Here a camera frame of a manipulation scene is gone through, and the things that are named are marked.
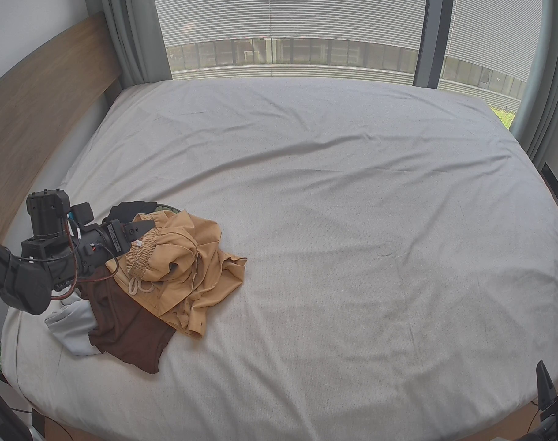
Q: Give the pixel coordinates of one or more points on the tan shorts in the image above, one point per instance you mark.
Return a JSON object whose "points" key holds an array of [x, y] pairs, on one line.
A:
{"points": [[205, 264]]}

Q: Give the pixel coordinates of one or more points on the brown shorts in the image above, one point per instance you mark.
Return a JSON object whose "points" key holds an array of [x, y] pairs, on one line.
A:
{"points": [[127, 329]]}

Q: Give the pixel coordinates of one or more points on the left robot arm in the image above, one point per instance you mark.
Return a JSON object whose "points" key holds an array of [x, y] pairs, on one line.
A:
{"points": [[21, 283]]}

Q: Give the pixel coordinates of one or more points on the black garment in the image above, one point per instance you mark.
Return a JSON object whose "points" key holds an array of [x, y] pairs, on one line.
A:
{"points": [[122, 212]]}

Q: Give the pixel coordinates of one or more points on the green garment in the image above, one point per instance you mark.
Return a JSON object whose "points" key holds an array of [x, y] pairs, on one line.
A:
{"points": [[166, 208]]}

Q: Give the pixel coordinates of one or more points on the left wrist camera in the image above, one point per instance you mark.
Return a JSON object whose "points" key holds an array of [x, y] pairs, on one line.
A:
{"points": [[82, 213]]}

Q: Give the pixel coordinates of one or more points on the grey-green curtain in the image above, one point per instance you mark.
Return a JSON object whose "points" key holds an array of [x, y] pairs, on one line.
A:
{"points": [[132, 25], [552, 85]]}

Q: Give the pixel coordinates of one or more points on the bed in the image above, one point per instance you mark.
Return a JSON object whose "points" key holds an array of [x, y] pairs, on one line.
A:
{"points": [[329, 200]]}

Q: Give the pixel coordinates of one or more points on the window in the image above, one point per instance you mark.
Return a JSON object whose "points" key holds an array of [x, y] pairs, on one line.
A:
{"points": [[283, 7]]}

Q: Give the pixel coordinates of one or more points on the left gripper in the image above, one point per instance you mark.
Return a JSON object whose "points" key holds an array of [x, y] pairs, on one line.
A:
{"points": [[95, 251]]}

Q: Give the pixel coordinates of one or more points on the pale grey garment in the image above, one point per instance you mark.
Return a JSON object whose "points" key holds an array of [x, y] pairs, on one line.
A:
{"points": [[72, 329]]}

